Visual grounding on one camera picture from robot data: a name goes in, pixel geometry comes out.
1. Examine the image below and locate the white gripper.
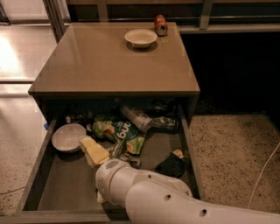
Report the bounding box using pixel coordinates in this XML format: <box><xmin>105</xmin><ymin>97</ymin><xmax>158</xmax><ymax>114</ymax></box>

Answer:
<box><xmin>79</xmin><ymin>136</ymin><xmax>131</xmax><ymax>206</ymax></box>

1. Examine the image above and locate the green jalapeno chip bag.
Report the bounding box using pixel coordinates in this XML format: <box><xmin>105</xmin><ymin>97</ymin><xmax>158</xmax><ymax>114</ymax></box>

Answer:
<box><xmin>108</xmin><ymin>140</ymin><xmax>141</xmax><ymax>169</ymax></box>

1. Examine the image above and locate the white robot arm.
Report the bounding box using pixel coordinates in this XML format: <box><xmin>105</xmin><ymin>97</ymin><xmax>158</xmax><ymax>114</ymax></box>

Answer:
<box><xmin>79</xmin><ymin>136</ymin><xmax>280</xmax><ymax>224</ymax></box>

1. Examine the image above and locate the white bowl in drawer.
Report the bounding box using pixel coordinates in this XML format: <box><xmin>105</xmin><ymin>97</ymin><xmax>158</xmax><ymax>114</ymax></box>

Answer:
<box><xmin>52</xmin><ymin>123</ymin><xmax>86</xmax><ymax>153</ymax></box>

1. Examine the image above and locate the green teal chip bag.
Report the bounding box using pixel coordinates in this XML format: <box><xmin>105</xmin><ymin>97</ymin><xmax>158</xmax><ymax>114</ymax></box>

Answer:
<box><xmin>92</xmin><ymin>114</ymin><xmax>146</xmax><ymax>155</ymax></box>

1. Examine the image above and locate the white bowl on counter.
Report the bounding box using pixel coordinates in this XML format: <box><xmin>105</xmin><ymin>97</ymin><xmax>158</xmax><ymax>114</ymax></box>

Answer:
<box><xmin>124</xmin><ymin>29</ymin><xmax>158</xmax><ymax>48</ymax></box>

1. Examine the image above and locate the dark bottle back left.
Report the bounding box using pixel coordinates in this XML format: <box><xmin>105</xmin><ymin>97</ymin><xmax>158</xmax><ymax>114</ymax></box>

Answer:
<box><xmin>65</xmin><ymin>104</ymin><xmax>94</xmax><ymax>125</ymax></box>

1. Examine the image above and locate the clear plastic water bottle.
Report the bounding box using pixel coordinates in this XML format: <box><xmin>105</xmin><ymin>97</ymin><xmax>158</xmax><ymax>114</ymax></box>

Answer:
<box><xmin>121</xmin><ymin>105</ymin><xmax>152</xmax><ymax>132</ymax></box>

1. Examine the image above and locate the blue yellow sponge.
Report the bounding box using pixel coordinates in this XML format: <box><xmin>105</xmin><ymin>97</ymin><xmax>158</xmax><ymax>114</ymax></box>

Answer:
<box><xmin>155</xmin><ymin>149</ymin><xmax>186</xmax><ymax>178</ymax></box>

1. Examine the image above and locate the dark glass bottle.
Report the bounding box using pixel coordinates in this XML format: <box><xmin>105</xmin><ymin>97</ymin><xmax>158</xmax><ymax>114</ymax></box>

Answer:
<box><xmin>152</xmin><ymin>116</ymin><xmax>179</xmax><ymax>132</ymax></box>

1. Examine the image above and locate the orange soda can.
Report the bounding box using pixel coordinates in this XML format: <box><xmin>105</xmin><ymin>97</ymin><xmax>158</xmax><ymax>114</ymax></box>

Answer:
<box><xmin>154</xmin><ymin>15</ymin><xmax>168</xmax><ymax>36</ymax></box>

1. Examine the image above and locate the white cable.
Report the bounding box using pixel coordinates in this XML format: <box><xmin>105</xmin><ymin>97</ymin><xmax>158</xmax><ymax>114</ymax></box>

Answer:
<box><xmin>247</xmin><ymin>142</ymin><xmax>280</xmax><ymax>210</ymax></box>

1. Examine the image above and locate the metal window frame rail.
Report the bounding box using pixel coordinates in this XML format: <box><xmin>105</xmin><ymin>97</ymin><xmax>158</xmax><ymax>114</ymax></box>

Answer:
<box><xmin>42</xmin><ymin>0</ymin><xmax>280</xmax><ymax>39</ymax></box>

